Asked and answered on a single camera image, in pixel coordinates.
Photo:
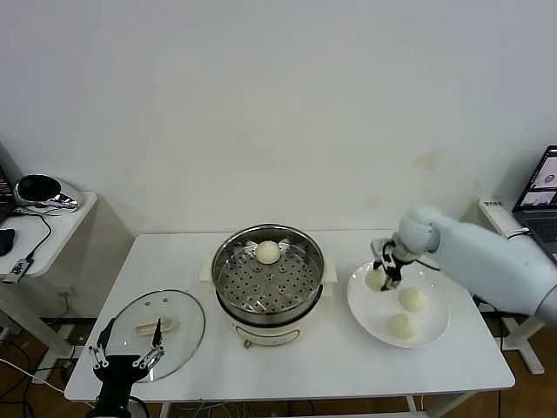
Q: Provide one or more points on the chrome and black device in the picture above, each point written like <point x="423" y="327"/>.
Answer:
<point x="43" y="191"/>

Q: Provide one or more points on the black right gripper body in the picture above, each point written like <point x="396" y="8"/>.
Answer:
<point x="398" y="247"/>

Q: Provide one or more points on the white side table with device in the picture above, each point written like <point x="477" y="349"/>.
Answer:
<point x="65" y="235"/>

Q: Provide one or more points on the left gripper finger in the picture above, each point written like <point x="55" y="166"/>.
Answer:
<point x="156" y="337"/>
<point x="104" y="337"/>

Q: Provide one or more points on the dark laptop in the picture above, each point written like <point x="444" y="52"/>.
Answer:
<point x="3" y="204"/>

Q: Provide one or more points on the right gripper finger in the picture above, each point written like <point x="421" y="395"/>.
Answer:
<point x="377" y="248"/>
<point x="392" y="281"/>

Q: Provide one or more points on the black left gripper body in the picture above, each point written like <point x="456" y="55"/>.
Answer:
<point x="115" y="374"/>

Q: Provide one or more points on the stainless steel steamer basket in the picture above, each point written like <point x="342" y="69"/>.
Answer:
<point x="314" y="274"/>

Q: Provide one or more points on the white round plate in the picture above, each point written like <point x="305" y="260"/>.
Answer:
<point x="370" y="313"/>

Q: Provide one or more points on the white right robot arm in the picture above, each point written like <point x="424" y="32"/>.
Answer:
<point x="478" y="261"/>

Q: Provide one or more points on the small grey usb hub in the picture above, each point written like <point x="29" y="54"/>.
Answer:
<point x="17" y="270"/>

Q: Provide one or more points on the white steamed baozi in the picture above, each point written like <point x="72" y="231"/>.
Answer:
<point x="374" y="281"/>
<point x="413" y="299"/>
<point x="267" y="252"/>
<point x="402" y="326"/>

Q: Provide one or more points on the white electric cooker pot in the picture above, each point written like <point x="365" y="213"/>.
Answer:
<point x="270" y="331"/>

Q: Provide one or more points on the black computer mouse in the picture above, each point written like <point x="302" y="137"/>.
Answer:
<point x="6" y="241"/>

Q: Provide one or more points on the open grey laptop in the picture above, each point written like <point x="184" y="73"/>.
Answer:
<point x="539" y="217"/>

